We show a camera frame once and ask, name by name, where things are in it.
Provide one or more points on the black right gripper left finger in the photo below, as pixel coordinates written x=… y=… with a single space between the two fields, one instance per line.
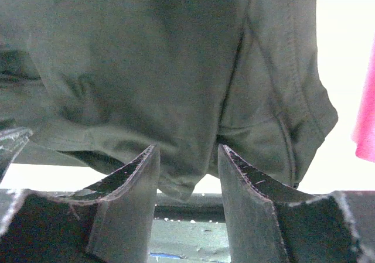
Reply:
x=124 y=204

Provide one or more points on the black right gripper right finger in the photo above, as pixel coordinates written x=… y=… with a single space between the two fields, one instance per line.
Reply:
x=251 y=218

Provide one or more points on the black t-shirt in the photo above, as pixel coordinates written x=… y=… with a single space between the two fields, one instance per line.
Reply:
x=97 y=81

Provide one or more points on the folded magenta t-shirt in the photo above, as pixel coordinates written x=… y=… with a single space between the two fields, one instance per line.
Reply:
x=363 y=134

